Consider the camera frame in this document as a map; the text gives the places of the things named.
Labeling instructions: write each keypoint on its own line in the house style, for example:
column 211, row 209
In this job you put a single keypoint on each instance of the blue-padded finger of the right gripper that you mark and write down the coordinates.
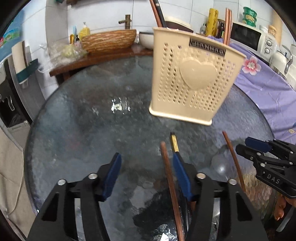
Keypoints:
column 257, row 145

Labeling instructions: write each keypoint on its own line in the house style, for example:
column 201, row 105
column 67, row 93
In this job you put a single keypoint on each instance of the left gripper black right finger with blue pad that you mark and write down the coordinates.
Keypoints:
column 222, row 209

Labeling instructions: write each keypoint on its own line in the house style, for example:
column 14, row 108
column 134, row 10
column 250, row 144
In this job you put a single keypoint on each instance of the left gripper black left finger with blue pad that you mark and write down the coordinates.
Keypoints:
column 56, row 219

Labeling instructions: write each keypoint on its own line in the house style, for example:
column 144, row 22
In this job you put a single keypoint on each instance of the brown wooden chopstick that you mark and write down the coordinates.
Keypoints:
column 238, row 169
column 174, row 200
column 228, row 26

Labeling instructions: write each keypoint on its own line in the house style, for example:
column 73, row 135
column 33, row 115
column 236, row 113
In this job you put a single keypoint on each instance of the person hand under gripper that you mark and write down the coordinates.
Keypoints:
column 280, row 205

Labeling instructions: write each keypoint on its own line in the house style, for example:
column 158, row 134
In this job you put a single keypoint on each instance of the purple floral cloth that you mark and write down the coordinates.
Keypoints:
column 270, row 92

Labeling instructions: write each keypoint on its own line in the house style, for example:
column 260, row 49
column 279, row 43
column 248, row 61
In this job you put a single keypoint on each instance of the white electric kettle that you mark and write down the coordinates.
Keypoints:
column 280, row 63

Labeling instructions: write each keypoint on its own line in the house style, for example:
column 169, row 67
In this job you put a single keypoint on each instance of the black chopstick long gold band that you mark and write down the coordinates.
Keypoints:
column 174, row 142

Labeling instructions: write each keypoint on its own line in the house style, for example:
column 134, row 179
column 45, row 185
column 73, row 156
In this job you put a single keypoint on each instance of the beige perforated utensil holder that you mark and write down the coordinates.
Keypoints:
column 192, row 75

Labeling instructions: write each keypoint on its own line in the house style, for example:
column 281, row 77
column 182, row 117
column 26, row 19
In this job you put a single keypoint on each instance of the white microwave oven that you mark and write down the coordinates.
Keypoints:
column 262, row 44

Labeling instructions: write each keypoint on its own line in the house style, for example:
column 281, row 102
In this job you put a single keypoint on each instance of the water dispenser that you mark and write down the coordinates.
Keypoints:
column 19, row 103

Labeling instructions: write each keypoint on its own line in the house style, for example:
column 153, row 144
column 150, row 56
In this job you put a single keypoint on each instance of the tall beige roll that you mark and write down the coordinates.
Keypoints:
column 277, row 23

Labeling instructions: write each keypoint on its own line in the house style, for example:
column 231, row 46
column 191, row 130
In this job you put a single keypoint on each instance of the yellow roll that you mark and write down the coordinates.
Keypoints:
column 212, row 22

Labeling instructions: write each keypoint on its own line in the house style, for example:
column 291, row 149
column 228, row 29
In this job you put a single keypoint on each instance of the green stacked noodle cups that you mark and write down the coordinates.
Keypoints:
column 249, row 16

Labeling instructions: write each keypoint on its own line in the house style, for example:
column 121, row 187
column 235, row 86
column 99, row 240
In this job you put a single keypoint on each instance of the brown white rice cooker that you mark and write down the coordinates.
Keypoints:
column 175, row 23

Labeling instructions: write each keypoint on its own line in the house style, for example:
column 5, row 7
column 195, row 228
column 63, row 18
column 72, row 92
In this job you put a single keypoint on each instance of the teal cup holder with cups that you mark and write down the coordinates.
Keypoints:
column 24, row 69

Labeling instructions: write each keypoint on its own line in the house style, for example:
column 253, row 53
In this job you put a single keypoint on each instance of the white pot with glass lid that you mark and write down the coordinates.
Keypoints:
column 146, row 39

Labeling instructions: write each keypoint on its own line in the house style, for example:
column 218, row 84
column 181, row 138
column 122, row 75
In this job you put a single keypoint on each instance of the dark wooden counter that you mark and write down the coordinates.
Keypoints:
column 64, row 72

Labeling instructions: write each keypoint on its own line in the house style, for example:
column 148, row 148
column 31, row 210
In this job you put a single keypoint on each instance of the clear plastic bag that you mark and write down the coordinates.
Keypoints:
column 60, row 54

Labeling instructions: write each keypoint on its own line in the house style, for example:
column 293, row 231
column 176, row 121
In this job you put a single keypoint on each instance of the woven brown basin sink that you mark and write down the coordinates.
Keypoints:
column 106, row 42

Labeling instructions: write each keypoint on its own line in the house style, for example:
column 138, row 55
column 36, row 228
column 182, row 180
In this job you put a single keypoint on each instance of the brass faucet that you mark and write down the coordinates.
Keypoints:
column 127, row 21

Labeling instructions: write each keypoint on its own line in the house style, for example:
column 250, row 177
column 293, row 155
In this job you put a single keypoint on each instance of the yellow soap dispenser bottle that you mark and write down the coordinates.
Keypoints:
column 85, row 31

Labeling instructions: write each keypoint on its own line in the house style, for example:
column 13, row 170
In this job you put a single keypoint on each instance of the blue water jug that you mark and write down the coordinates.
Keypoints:
column 11, row 36

